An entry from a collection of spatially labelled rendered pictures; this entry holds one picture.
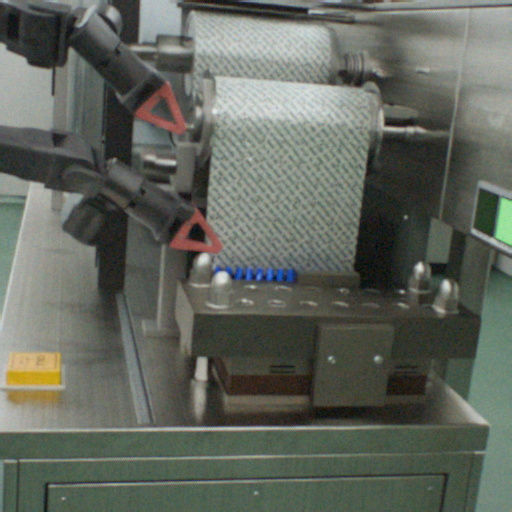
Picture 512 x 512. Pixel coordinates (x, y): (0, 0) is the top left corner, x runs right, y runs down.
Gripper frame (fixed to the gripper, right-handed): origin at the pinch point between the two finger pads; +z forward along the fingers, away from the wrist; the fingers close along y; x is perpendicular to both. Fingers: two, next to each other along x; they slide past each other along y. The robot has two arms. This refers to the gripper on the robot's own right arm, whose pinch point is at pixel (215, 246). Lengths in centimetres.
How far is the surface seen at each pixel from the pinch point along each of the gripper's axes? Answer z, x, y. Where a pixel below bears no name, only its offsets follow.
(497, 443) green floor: 174, -22, -145
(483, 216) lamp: 20.3, 24.5, 23.6
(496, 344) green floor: 222, 6, -253
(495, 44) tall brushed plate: 10.2, 43.4, 18.5
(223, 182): -4.6, 8.5, 0.3
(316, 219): 10.5, 11.7, 0.2
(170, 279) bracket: -0.9, -9.2, -7.8
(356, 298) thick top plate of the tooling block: 17.9, 6.0, 12.0
